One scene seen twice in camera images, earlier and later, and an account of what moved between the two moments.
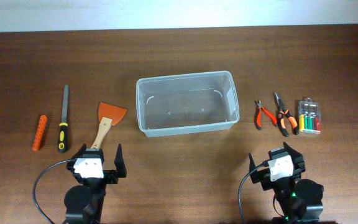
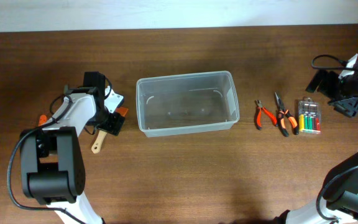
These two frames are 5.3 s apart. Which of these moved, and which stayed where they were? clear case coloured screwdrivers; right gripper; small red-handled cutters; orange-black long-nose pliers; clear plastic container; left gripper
Moved: right gripper; left gripper
Stayed: clear case coloured screwdrivers; orange-black long-nose pliers; clear plastic container; small red-handled cutters
